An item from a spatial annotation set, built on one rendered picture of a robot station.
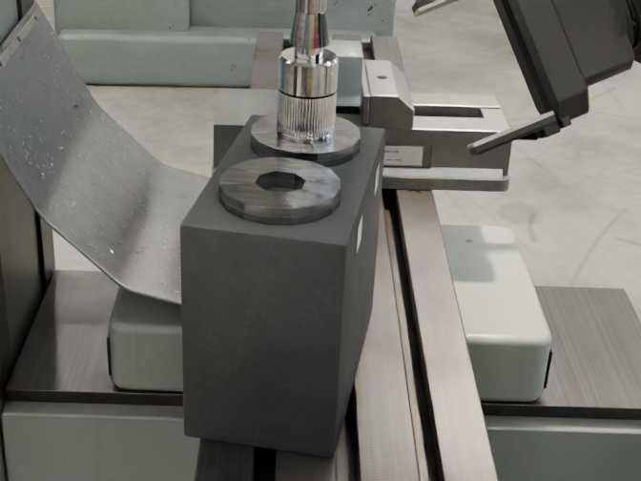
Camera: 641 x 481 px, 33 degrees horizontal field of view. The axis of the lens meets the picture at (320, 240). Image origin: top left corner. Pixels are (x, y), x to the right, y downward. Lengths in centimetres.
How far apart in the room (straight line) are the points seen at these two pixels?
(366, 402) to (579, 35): 34
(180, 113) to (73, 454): 276
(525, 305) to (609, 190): 234
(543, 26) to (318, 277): 23
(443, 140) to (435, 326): 32
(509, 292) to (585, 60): 57
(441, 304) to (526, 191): 248
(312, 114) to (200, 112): 312
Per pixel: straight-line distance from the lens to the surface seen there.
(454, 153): 127
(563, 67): 77
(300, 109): 86
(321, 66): 85
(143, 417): 126
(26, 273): 138
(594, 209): 346
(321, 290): 76
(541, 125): 77
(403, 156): 127
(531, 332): 124
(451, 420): 90
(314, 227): 76
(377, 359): 96
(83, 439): 129
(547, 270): 306
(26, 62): 127
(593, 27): 78
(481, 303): 128
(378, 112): 124
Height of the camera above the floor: 145
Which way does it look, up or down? 28 degrees down
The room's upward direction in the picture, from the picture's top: 3 degrees clockwise
